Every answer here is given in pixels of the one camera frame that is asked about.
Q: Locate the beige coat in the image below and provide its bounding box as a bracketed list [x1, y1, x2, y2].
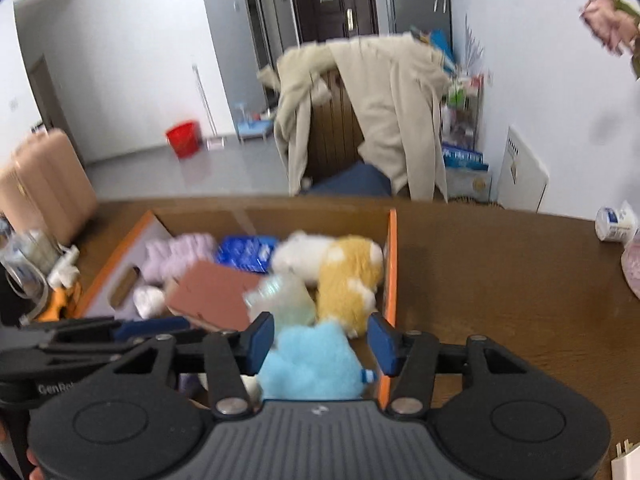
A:
[257, 34, 451, 202]

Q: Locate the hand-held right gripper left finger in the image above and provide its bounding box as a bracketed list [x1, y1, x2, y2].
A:
[113, 311, 276, 421]

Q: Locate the wooden chair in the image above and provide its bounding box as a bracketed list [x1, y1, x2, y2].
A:
[299, 70, 396, 197]

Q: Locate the small white jar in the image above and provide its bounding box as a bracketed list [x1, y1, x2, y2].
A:
[594, 201, 639, 244]

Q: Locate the person's left hand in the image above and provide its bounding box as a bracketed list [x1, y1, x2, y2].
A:
[25, 447, 47, 480]

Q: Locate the white charger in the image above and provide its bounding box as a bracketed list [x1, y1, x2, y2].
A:
[610, 439, 640, 480]

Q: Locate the blue tissue packet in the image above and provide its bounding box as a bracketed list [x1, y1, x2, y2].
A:
[217, 234, 280, 275]

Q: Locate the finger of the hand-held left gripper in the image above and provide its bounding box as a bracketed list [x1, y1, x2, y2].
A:
[15, 315, 192, 344]
[0, 338, 151, 379]

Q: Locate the dried pink rose bouquet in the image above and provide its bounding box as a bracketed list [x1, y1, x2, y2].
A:
[529, 0, 640, 81]

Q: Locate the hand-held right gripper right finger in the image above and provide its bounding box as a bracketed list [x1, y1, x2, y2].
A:
[367, 311, 530, 421]

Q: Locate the clear plastic bag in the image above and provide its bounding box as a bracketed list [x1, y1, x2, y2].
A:
[243, 272, 318, 330]

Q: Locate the pink hard-shell suitcase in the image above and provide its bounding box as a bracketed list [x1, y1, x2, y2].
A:
[0, 128, 99, 249]

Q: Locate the pink speckled vase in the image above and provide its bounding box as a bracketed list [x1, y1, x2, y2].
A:
[619, 237, 640, 301]

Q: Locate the light blue fluffy plush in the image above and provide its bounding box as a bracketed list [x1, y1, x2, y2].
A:
[257, 320, 369, 402]

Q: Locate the small blue stool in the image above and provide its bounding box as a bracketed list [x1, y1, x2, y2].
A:
[234, 102, 275, 145]

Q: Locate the red plastic bucket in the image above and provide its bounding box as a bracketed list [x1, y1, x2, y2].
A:
[165, 120, 202, 160]

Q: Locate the white cloth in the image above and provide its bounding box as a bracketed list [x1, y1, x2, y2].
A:
[132, 284, 167, 319]

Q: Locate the lilac fluffy cloth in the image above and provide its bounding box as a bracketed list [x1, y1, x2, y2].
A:
[142, 232, 219, 284]

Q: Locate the white mop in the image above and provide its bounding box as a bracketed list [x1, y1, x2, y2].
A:
[192, 63, 226, 150]

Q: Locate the dark brown entrance door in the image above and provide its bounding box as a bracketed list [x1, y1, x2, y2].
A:
[287, 0, 380, 44]

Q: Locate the red and orange cardboard box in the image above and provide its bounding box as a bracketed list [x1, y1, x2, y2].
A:
[73, 208, 399, 412]

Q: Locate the cluttered storage rack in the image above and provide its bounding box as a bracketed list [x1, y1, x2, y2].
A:
[439, 15, 494, 202]

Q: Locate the white and yellow plush toy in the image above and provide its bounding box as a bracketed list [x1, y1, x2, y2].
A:
[269, 230, 385, 339]

